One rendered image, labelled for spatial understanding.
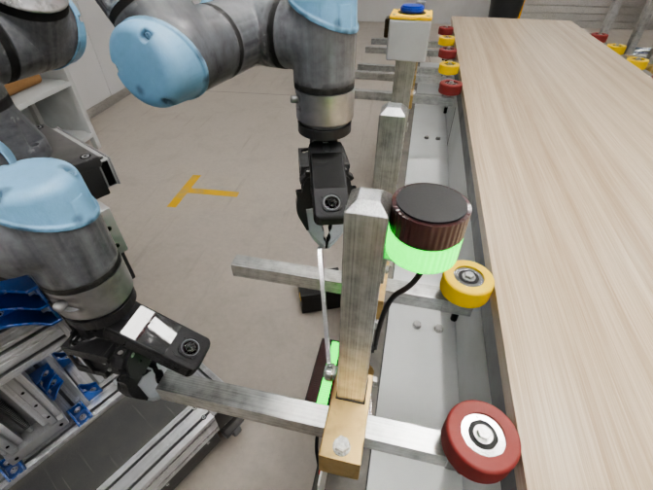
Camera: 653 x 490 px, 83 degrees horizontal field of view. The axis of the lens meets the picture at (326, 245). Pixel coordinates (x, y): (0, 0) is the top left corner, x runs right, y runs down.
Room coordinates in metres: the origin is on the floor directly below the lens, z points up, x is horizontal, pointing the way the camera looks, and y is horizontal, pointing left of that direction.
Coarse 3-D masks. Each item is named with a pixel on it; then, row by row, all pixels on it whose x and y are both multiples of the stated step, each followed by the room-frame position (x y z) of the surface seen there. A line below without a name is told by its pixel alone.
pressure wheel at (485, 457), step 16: (448, 416) 0.19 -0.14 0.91; (464, 416) 0.19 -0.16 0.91; (480, 416) 0.19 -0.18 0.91; (496, 416) 0.19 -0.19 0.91; (448, 432) 0.18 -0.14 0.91; (464, 432) 0.18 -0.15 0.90; (480, 432) 0.17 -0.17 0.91; (496, 432) 0.18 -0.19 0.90; (512, 432) 0.18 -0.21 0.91; (448, 448) 0.16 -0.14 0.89; (464, 448) 0.16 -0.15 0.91; (480, 448) 0.16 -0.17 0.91; (496, 448) 0.16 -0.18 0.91; (512, 448) 0.16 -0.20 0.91; (464, 464) 0.14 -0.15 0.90; (480, 464) 0.14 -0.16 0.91; (496, 464) 0.14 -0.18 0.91; (512, 464) 0.14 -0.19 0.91; (480, 480) 0.13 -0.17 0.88; (496, 480) 0.13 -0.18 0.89
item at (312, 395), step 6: (324, 342) 0.43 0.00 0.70; (330, 342) 0.43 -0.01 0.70; (324, 348) 0.42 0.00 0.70; (324, 354) 0.41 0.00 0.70; (318, 360) 0.39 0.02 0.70; (324, 360) 0.39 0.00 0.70; (318, 366) 0.38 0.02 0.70; (324, 366) 0.38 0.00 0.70; (318, 372) 0.37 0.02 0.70; (312, 378) 0.35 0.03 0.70; (318, 378) 0.35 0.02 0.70; (312, 384) 0.34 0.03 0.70; (318, 384) 0.34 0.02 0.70; (312, 390) 0.33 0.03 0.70; (318, 390) 0.33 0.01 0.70; (312, 396) 0.32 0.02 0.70
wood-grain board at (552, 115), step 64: (512, 64) 1.65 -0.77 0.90; (576, 64) 1.65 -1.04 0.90; (512, 128) 1.00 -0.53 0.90; (576, 128) 1.00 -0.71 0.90; (640, 128) 1.00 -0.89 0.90; (512, 192) 0.67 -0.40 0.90; (576, 192) 0.67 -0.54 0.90; (640, 192) 0.67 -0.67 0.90; (512, 256) 0.47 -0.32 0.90; (576, 256) 0.47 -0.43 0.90; (640, 256) 0.47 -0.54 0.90; (512, 320) 0.33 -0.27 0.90; (576, 320) 0.33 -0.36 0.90; (640, 320) 0.33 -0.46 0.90; (512, 384) 0.24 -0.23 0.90; (576, 384) 0.24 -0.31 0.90; (640, 384) 0.24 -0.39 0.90; (576, 448) 0.16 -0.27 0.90; (640, 448) 0.16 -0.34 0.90
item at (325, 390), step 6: (336, 342) 0.43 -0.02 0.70; (330, 348) 0.42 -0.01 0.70; (336, 348) 0.42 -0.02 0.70; (336, 354) 0.41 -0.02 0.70; (336, 360) 0.39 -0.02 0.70; (324, 378) 0.35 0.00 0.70; (324, 384) 0.34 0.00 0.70; (330, 384) 0.34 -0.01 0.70; (324, 390) 0.33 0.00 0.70; (324, 396) 0.32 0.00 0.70; (318, 402) 0.31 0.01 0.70; (324, 402) 0.31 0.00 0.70
